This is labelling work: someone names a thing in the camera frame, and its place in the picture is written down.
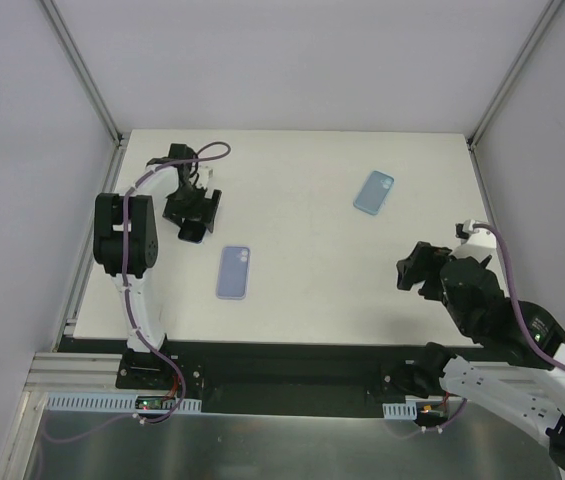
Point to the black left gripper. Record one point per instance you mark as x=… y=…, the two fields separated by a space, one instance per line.
x=190 y=213

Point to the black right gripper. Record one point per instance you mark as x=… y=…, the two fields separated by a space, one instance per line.
x=423 y=265

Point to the black phone blue edge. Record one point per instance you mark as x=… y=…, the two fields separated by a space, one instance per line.
x=192 y=232

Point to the lavender phone case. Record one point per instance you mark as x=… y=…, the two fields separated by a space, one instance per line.
x=233 y=273

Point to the light blue phone case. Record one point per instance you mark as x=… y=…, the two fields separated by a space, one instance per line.
x=373 y=193

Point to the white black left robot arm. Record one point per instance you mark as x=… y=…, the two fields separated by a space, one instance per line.
x=125 y=232

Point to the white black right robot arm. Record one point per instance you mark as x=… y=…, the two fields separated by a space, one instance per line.
x=519 y=333

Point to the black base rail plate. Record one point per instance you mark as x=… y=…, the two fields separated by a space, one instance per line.
x=341 y=381

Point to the right slotted cable duct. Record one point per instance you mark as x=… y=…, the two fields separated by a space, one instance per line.
x=404 y=411

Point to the slotted cable duct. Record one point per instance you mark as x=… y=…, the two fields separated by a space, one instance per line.
x=404 y=411
x=120 y=403

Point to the aluminium frame rail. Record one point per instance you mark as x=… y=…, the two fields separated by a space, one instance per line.
x=72 y=371

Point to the left slotted cable duct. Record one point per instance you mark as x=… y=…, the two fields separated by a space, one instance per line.
x=120 y=403

